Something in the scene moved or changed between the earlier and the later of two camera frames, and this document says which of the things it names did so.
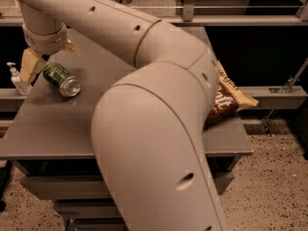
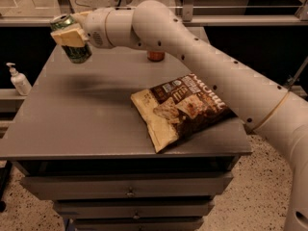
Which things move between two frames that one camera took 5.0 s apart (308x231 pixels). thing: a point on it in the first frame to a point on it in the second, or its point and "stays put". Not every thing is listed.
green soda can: x=57 y=75 to x=76 y=54
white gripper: x=44 y=42 to x=94 y=28
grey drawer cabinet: x=47 y=138 stays put
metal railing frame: x=189 y=17 stays put
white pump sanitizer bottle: x=25 y=89 stays put
